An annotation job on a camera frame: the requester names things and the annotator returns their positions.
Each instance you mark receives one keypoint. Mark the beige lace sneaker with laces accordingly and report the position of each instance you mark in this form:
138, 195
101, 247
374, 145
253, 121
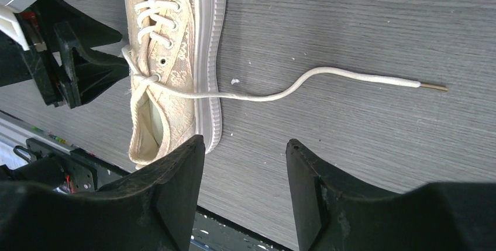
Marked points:
172, 50

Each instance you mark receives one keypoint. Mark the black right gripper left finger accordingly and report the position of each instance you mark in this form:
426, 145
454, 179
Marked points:
151, 209

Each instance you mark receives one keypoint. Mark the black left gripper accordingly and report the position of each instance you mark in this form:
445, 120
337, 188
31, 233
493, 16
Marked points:
53, 45

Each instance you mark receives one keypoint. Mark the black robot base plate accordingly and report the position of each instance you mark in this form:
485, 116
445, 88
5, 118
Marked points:
84, 172

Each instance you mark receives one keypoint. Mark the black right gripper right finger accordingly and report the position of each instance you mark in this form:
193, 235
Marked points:
334, 210

